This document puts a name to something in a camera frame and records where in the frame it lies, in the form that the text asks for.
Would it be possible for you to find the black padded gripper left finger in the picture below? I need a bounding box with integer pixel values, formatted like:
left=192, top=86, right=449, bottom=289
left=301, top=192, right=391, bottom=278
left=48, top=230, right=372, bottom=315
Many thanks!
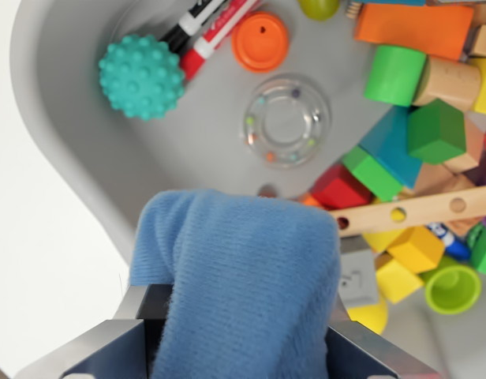
left=16, top=283, right=177, bottom=379

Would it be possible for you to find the black padded gripper right finger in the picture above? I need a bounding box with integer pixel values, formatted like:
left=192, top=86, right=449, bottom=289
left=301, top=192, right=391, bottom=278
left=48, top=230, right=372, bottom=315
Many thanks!
left=325, top=291, right=443, bottom=379

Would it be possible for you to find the blue cloth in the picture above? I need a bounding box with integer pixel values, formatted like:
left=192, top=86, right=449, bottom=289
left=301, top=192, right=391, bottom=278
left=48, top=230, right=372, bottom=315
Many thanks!
left=129, top=188, right=342, bottom=379

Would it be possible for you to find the grey plastic bin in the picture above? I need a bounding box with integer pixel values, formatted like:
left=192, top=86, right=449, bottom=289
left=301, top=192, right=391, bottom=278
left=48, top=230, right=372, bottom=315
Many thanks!
left=9, top=0, right=486, bottom=379

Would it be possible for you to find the yellow rounded plastic toy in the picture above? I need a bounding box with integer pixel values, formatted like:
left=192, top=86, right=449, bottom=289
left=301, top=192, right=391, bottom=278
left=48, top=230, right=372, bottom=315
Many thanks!
left=347, top=295, right=389, bottom=336

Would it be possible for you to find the grey embossed rubber cube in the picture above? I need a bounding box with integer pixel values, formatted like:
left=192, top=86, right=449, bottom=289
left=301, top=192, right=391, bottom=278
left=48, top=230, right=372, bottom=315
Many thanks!
left=339, top=249, right=380, bottom=309

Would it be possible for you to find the yellow wooden block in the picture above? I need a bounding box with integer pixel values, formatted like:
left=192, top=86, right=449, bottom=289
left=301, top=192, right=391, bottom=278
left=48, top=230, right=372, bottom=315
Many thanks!
left=375, top=258, right=424, bottom=305
left=363, top=229, right=406, bottom=253
left=387, top=225, right=445, bottom=274

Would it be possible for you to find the lime green plastic cup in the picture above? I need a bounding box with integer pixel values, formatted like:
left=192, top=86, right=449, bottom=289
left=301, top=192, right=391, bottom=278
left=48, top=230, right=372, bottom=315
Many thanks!
left=424, top=263, right=483, bottom=316

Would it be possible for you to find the blue toy figure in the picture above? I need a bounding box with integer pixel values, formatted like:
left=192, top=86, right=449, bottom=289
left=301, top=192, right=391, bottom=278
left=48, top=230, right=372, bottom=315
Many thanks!
left=426, top=221, right=472, bottom=261

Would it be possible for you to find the wooden strip with holes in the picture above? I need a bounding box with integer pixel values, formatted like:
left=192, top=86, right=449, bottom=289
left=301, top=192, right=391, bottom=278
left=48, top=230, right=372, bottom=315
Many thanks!
left=329, top=184, right=486, bottom=238

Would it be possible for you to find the orange plastic piece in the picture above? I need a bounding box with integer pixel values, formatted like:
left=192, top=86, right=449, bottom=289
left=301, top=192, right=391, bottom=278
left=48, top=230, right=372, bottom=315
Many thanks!
left=301, top=193, right=325, bottom=209

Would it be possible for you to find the small red wooden block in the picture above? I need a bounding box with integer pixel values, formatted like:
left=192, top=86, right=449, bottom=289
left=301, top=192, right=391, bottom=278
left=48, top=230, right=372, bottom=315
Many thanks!
left=309, top=163, right=373, bottom=210

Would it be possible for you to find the bright green wooden block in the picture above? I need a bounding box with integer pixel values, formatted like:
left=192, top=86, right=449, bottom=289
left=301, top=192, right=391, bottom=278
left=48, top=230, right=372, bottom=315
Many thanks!
left=341, top=145, right=404, bottom=202

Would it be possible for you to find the natural wooden block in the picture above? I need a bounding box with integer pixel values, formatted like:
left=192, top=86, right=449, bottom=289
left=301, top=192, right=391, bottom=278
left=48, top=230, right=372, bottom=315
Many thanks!
left=443, top=118, right=486, bottom=174
left=414, top=163, right=480, bottom=198
left=469, top=24, right=486, bottom=58

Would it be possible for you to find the teal blue wooden block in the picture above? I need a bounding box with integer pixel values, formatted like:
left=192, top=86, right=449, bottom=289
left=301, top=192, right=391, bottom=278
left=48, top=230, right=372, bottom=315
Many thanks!
left=359, top=106, right=424, bottom=190

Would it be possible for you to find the green wooden cube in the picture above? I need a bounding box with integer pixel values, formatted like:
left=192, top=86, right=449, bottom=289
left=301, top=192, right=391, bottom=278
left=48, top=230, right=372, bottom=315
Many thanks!
left=407, top=98, right=468, bottom=166

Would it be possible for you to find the teal spiky rubber ball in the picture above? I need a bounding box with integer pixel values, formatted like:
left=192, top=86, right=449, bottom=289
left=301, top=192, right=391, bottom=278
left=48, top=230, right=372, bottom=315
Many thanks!
left=98, top=34, right=187, bottom=122

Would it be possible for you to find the green wooden cylinder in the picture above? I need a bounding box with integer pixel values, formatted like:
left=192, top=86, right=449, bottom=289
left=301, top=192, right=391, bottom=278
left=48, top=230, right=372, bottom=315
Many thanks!
left=364, top=44, right=428, bottom=107

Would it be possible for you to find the natural wooden cylinder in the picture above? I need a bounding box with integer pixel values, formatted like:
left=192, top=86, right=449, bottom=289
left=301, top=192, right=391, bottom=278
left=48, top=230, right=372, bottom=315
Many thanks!
left=412, top=57, right=483, bottom=112

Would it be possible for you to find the red whiteboard marker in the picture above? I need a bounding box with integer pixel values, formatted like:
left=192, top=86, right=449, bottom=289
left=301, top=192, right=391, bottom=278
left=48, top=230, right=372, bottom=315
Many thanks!
left=179, top=0, right=264, bottom=82

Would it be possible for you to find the long orange wooden block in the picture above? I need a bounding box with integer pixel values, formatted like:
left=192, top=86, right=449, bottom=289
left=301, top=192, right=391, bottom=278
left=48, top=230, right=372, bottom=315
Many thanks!
left=353, top=2, right=475, bottom=62

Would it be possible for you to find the orange plastic stacking cup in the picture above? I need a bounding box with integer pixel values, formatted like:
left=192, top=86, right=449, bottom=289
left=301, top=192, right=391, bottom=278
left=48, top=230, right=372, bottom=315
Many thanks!
left=230, top=10, right=290, bottom=74

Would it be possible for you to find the black whiteboard marker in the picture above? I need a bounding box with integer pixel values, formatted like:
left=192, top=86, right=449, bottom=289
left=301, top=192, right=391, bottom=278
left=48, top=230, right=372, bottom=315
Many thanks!
left=158, top=0, right=224, bottom=54

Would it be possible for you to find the olive green plastic pear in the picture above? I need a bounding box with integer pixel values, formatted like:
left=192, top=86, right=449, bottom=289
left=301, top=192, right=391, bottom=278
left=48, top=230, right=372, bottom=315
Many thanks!
left=297, top=0, right=342, bottom=21

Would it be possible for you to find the clear ring rattle with beads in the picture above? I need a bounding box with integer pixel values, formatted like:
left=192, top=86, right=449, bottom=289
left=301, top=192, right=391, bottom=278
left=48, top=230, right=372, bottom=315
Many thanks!
left=242, top=73, right=331, bottom=171

